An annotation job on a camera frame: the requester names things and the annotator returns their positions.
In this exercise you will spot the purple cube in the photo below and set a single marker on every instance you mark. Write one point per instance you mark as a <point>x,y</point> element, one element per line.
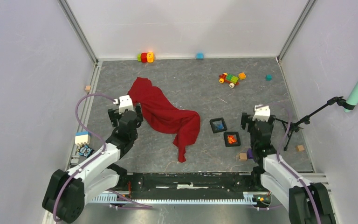
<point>249,154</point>

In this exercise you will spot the teal cube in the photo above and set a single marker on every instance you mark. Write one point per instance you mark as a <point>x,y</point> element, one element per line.
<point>268,77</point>

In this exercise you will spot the black square display box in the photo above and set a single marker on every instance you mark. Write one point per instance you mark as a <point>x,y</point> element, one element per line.
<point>231,133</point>

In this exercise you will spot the small wooden cube on rail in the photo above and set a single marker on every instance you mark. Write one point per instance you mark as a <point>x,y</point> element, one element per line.
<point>88,88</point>

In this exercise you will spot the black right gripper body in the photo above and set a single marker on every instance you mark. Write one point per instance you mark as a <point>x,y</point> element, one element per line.
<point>246,118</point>

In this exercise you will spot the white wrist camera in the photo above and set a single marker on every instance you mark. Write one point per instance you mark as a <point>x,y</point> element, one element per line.
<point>261,113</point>
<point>124,103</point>

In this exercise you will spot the blue owl toy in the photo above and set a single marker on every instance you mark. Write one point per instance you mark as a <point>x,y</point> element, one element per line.
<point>85,151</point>

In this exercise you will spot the black mini tripod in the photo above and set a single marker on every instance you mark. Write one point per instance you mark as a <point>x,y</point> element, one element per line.
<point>291,127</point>

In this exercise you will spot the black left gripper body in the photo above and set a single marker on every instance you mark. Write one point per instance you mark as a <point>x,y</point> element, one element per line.
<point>113,115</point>

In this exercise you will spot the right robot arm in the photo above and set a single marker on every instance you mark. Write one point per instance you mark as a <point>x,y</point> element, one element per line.
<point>306,202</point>

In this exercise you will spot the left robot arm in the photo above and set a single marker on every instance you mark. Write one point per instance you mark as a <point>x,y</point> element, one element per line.
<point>69,191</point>

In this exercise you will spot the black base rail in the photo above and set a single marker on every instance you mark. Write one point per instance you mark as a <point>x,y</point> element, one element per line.
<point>189,186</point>

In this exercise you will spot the tan wooden cube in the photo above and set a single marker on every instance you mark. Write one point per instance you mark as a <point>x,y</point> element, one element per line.
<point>243,157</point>

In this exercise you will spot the orange flower brooch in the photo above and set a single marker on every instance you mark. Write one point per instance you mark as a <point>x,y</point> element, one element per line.
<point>231,139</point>

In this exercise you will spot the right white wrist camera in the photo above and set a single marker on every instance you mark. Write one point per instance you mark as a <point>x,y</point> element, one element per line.
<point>261,113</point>

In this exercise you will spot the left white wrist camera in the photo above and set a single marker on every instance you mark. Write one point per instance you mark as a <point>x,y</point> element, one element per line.
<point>124,103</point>

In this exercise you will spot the orange toy brick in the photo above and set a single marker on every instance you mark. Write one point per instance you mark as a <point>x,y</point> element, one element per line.
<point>242,76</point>

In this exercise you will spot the colourful toy brick car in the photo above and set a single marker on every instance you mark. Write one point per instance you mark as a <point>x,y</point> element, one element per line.
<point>232,80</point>

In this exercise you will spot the red garment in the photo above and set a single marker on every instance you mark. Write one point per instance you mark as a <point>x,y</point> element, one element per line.
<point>163,117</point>

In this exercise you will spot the tan cube near tripod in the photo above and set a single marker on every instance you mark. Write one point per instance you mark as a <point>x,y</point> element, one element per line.
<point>300,148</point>

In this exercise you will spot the blue dome block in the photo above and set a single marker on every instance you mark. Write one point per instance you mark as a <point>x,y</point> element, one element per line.
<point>199,56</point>

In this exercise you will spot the blue white block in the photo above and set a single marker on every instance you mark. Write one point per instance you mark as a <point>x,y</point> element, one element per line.
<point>82,138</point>

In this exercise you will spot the green red orange toy stack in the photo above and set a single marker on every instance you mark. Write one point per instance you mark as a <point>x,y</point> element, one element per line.
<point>146,57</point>

